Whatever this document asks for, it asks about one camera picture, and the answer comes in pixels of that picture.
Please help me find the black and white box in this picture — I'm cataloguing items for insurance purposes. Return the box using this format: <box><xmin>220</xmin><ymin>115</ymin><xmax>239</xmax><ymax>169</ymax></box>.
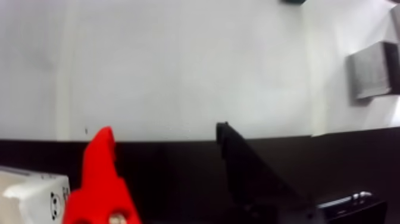
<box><xmin>346</xmin><ymin>41</ymin><xmax>400</xmax><ymax>101</ymax></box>

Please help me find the black hard case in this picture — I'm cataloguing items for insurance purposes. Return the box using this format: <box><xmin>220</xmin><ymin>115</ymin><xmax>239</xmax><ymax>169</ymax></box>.
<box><xmin>315</xmin><ymin>191</ymin><xmax>388</xmax><ymax>224</ymax></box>

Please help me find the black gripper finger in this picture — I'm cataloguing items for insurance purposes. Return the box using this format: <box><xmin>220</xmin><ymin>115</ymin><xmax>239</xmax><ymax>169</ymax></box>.
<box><xmin>215</xmin><ymin>121</ymin><xmax>316</xmax><ymax>224</ymax></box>

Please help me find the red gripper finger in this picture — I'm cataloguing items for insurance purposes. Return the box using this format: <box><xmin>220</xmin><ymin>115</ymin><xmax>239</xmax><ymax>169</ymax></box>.
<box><xmin>62</xmin><ymin>126</ymin><xmax>143</xmax><ymax>224</ymax></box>

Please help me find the white cardboard tray box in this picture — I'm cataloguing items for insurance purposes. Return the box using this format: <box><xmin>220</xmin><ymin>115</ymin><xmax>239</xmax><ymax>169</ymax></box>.
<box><xmin>0</xmin><ymin>166</ymin><xmax>71</xmax><ymax>224</ymax></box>

